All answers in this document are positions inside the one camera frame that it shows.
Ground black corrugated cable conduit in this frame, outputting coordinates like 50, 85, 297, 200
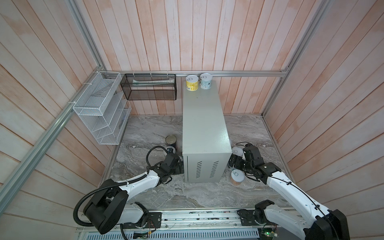
72, 173, 148, 228

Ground tall can white plastic lid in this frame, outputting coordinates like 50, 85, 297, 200
166, 146, 176, 154

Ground black wire mesh basket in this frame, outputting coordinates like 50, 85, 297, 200
120, 73, 178, 101

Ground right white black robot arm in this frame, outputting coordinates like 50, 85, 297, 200
228, 142, 350, 240

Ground left aluminium frame bar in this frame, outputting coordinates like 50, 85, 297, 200
1, 66, 105, 215

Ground white wire mesh shelf rack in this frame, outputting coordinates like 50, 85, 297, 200
73, 72, 132, 145

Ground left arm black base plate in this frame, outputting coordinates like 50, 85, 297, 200
141, 212, 162, 229

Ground dark can with brown lid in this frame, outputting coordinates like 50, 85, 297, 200
165, 135, 177, 149

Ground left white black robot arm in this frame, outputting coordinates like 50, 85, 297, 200
73, 153, 184, 235

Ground green white can pull-tab lid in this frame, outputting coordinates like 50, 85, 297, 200
200, 73, 213, 90

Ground right aluminium frame post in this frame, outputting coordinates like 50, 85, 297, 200
260, 1, 333, 118

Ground orange can pull-tab lid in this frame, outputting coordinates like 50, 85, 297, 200
231, 169, 245, 186

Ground yellow can pull-tab lid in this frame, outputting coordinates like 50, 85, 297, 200
186, 75, 199, 92

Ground horizontal aluminium frame bar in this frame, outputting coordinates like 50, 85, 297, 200
117, 70, 288, 78

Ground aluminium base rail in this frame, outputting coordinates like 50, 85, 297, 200
75, 207, 301, 233

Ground grey metal cabinet counter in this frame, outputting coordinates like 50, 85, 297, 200
182, 84, 232, 183

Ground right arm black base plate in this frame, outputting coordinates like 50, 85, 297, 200
237, 209, 260, 227

